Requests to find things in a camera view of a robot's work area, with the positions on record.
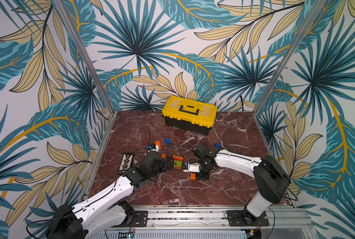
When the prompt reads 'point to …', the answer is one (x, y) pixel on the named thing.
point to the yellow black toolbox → (190, 115)
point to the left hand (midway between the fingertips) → (167, 164)
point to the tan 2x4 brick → (177, 167)
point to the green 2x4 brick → (178, 163)
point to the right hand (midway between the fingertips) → (200, 172)
